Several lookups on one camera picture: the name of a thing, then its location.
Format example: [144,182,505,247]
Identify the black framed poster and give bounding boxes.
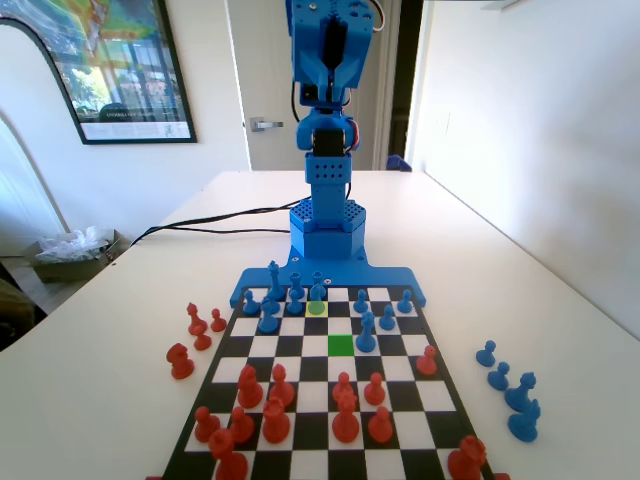
[0,0,199,147]

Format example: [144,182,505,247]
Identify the white door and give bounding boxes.
[227,0,397,172]

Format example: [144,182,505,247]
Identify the red chess rook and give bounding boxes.
[446,434,489,480]
[207,428,250,480]
[261,397,292,445]

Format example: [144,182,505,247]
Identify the blue chess king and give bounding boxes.
[266,259,287,302]

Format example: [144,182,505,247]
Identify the red chess queen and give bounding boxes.
[330,390,362,445]

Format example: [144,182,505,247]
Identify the white arched panel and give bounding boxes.
[0,17,86,251]

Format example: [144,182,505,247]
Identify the white red servo wire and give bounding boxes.
[369,0,388,34]

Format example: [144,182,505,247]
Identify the captured blue chess pieces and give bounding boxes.
[507,398,543,444]

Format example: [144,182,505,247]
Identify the black white chessboard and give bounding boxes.
[159,284,496,480]

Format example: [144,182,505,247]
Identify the cardboard box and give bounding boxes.
[24,228,133,284]

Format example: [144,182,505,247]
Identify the clear plastic wrap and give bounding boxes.
[34,225,117,264]

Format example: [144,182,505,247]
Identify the captured red chess pieces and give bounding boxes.
[165,342,196,382]

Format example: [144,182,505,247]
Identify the blue chess bishop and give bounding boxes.
[355,310,378,353]
[306,282,327,316]

